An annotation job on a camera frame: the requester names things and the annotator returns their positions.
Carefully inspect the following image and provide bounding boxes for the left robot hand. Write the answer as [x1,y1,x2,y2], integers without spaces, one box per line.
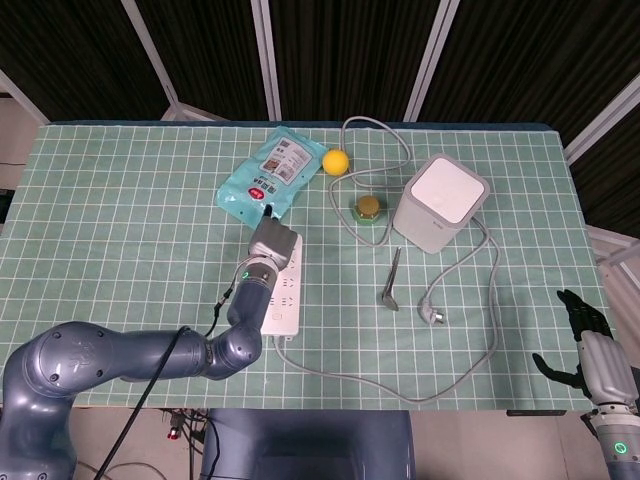
[247,203,302,270]

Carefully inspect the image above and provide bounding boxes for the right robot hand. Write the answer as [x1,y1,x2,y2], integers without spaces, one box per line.
[531,288,640,407]

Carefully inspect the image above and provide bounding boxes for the white power strip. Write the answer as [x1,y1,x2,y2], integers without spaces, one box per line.
[259,232,305,344]

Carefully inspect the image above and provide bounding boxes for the teal snack bag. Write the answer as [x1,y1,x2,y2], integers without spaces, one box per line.
[215,125,329,226]

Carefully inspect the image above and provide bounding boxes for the green jar with gold lid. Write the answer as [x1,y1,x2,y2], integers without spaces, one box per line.
[353,195,382,226]

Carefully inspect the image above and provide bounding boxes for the yellow ball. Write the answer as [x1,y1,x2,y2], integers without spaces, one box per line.
[321,148,351,176]

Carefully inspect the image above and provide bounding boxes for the grey metal angled tool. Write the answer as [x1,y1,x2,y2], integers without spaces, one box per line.
[377,246,404,312]

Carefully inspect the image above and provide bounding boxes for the green checked tablecloth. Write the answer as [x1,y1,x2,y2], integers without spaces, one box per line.
[0,122,624,412]

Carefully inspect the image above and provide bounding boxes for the white square appliance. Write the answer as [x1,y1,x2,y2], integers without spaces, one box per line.
[391,154,492,255]

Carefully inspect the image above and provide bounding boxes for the black ribbed partition panel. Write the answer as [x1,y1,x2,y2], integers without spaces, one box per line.
[569,104,640,231]
[134,0,271,121]
[0,0,169,124]
[269,0,444,121]
[419,0,640,146]

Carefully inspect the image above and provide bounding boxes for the grey looped cable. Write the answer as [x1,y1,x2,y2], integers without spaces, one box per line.
[328,115,414,248]

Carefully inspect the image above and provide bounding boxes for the white partition base frame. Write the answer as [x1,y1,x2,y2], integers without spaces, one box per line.
[584,224,640,301]

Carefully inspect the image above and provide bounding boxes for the grey power strip cable with plug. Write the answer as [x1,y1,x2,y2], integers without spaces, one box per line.
[271,219,503,403]

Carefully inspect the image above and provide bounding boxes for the white partition frame post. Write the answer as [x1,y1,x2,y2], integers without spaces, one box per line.
[249,0,281,122]
[0,67,51,126]
[562,77,640,161]
[403,0,461,122]
[121,0,226,122]

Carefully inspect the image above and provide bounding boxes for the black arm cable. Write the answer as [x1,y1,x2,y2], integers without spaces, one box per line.
[92,257,251,480]

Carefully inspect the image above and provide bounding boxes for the tangled black cables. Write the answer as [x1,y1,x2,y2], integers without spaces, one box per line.
[159,408,209,451]

